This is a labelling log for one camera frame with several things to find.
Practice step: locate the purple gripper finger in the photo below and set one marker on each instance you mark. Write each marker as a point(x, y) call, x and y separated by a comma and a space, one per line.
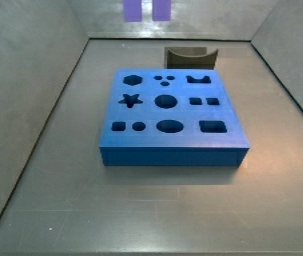
point(132, 10)
point(161, 10)

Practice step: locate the dark grey curved holder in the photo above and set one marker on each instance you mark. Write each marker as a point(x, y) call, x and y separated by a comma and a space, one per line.
point(190, 58)

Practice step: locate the blue shape-sorter block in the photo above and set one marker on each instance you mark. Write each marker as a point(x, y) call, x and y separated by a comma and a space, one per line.
point(170, 117)

